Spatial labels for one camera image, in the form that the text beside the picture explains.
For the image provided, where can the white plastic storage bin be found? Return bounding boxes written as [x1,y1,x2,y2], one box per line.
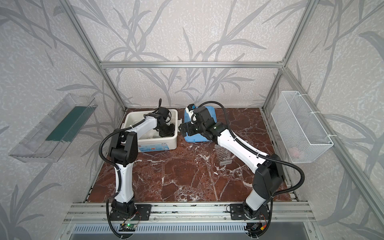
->
[121,109,181,153]

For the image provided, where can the clear acrylic test tube rack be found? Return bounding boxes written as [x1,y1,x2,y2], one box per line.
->
[215,145,233,166]

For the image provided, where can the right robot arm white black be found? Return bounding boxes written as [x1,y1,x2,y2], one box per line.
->
[179,102,305,220]

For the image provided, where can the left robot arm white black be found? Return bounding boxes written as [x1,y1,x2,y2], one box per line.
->
[99,100,175,217]

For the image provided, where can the blue plastic bin lid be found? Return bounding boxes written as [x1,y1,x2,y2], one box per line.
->
[184,122,210,143]

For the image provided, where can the pink object in basket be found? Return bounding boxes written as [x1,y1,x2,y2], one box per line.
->
[288,147,304,159]

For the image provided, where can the green circuit board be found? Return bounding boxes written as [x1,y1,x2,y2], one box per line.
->
[119,224,138,232]

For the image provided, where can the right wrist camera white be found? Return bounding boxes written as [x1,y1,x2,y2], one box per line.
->
[184,104,196,123]

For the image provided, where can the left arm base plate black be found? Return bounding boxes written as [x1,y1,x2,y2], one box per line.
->
[110,204,152,221]

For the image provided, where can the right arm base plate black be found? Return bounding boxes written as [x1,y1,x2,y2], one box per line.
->
[227,204,248,221]

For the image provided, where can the white wire mesh basket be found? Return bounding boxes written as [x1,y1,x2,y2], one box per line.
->
[272,91,334,164]

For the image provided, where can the right circuit board with wires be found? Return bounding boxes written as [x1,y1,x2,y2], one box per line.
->
[245,223,268,234]

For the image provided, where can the clear wall shelf green mat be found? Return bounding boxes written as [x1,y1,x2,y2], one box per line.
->
[9,94,98,163]

